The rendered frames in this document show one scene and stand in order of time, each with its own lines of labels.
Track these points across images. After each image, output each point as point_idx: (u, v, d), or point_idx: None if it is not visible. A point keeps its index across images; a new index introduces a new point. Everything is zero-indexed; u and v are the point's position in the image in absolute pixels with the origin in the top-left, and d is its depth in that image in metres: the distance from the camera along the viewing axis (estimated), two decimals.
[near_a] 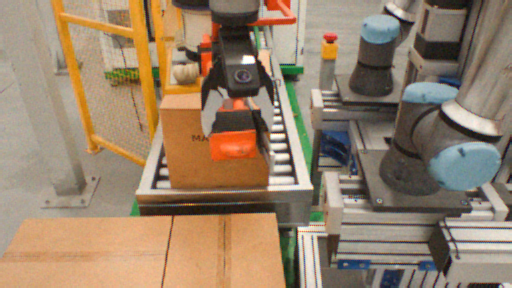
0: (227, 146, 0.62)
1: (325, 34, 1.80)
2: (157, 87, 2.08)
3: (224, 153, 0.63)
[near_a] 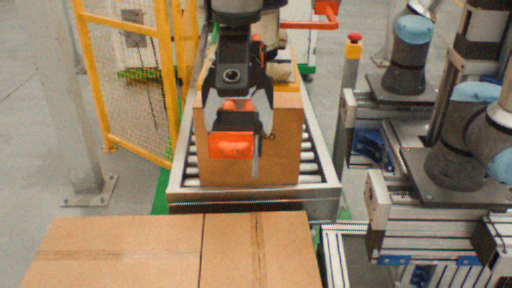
0: (223, 145, 0.63)
1: (349, 34, 1.82)
2: (179, 86, 2.09)
3: (220, 152, 0.64)
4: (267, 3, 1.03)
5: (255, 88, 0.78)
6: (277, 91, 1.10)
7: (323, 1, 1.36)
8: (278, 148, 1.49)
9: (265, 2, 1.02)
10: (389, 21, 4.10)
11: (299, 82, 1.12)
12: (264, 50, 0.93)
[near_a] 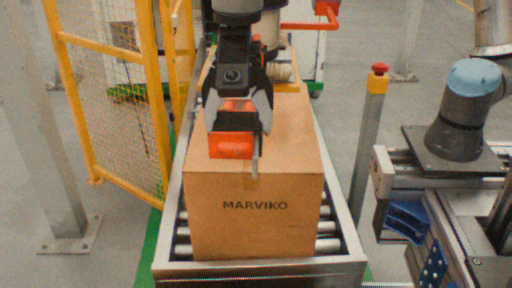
0: (223, 146, 0.63)
1: (373, 65, 1.51)
2: (170, 121, 1.78)
3: (220, 152, 0.64)
4: (268, 4, 1.03)
5: (255, 88, 0.78)
6: (277, 91, 1.10)
7: (323, 2, 1.36)
8: (290, 218, 1.19)
9: (265, 3, 1.03)
10: (402, 32, 3.79)
11: (300, 83, 1.12)
12: (265, 51, 0.93)
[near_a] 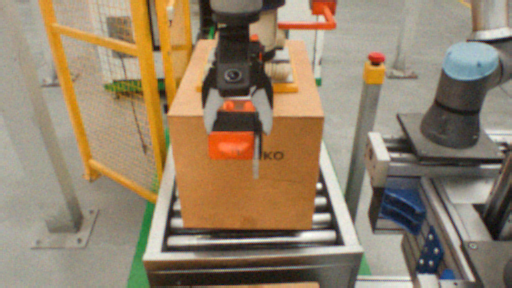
0: (223, 146, 0.63)
1: (370, 54, 1.49)
2: (165, 113, 1.76)
3: (221, 152, 0.64)
4: (265, 4, 1.03)
5: (254, 88, 0.78)
6: (276, 91, 1.10)
7: (320, 2, 1.37)
8: (287, 171, 1.09)
9: (262, 3, 1.03)
10: (400, 28, 3.77)
11: (298, 82, 1.12)
12: (263, 51, 0.94)
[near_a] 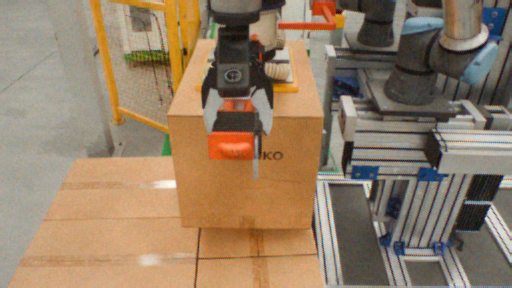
0: (223, 146, 0.63)
1: None
2: (184, 55, 2.33)
3: (221, 152, 0.64)
4: (265, 4, 1.03)
5: (254, 88, 0.78)
6: (275, 91, 1.10)
7: (320, 2, 1.37)
8: (286, 171, 1.09)
9: (263, 3, 1.03)
10: None
11: (298, 83, 1.12)
12: (263, 51, 0.94)
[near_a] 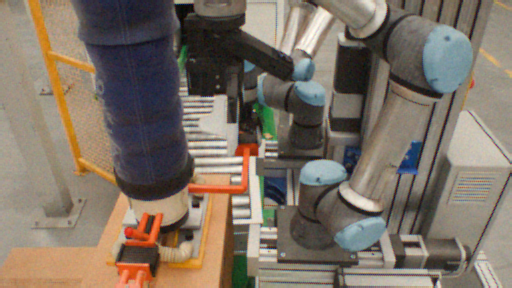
0: None
1: None
2: None
3: None
4: (164, 193, 1.07)
5: None
6: (180, 268, 1.14)
7: (242, 145, 1.40)
8: None
9: (160, 194, 1.06)
10: None
11: (203, 256, 1.16)
12: (152, 258, 0.97)
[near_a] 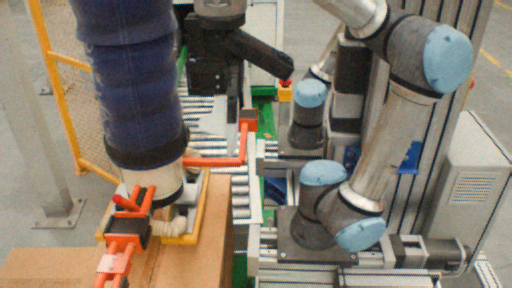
0: None
1: (280, 79, 2.02)
2: None
3: None
4: (156, 163, 1.01)
5: None
6: (173, 244, 1.08)
7: (240, 120, 1.34)
8: None
9: (153, 163, 1.00)
10: None
11: (198, 232, 1.10)
12: (143, 229, 0.91)
